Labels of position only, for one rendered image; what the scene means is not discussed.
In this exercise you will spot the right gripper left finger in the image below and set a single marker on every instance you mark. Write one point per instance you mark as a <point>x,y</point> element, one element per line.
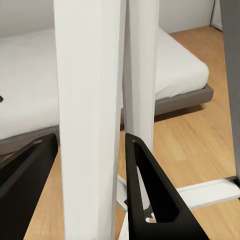
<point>22,179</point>

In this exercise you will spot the bed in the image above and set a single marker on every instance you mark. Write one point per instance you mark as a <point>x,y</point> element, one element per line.
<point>28,85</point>

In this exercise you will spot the camera tripod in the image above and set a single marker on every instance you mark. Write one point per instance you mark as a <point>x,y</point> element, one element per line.
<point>106,52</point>

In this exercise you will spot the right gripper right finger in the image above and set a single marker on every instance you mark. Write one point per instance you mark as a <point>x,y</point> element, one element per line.
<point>174,220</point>

